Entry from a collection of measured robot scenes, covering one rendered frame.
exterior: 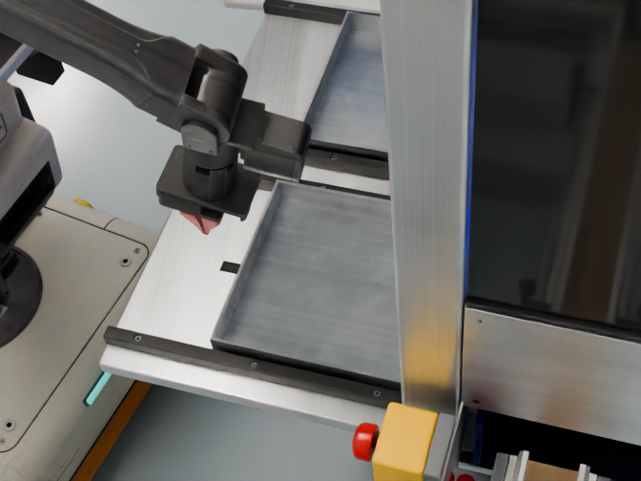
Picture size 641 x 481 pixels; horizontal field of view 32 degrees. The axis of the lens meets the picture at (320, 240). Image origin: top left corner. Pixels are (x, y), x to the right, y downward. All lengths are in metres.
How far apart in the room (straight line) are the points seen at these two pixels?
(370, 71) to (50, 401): 0.89
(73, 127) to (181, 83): 1.92
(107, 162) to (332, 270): 1.46
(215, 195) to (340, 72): 0.54
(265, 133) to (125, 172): 1.72
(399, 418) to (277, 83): 0.68
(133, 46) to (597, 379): 0.53
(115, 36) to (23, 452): 1.21
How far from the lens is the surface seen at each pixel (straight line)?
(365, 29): 1.73
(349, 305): 1.41
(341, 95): 1.64
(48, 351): 2.20
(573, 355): 1.05
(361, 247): 1.46
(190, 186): 1.18
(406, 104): 0.83
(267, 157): 1.11
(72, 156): 2.88
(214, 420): 2.36
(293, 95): 1.65
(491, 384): 1.13
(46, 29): 1.00
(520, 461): 1.21
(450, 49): 0.78
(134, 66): 1.02
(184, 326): 1.43
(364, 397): 1.32
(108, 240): 2.31
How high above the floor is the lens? 2.06
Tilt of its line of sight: 53 degrees down
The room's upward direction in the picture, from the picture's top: 8 degrees counter-clockwise
